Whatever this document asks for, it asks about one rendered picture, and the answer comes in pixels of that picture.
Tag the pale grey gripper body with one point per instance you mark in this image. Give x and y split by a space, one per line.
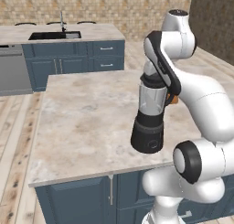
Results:
150 68

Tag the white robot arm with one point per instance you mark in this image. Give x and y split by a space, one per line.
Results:
207 105

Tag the black blender lid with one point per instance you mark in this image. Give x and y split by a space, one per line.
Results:
151 80

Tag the orange pear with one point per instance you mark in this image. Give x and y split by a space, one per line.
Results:
174 99

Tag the black blender with clear jar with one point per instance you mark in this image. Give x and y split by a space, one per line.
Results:
148 136

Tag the blue cupboard run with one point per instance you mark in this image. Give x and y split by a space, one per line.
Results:
76 58

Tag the dark stool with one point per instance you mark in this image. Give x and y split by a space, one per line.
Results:
86 22
25 23
55 22

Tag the silver tap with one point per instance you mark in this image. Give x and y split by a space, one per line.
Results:
62 22

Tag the black sink basin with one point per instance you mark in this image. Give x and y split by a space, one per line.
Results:
51 36

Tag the blue cupboard door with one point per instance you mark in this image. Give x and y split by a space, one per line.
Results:
76 203
131 197

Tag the grey dishwasher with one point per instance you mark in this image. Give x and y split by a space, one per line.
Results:
13 70

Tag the blue drawer front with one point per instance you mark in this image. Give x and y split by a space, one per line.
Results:
213 210

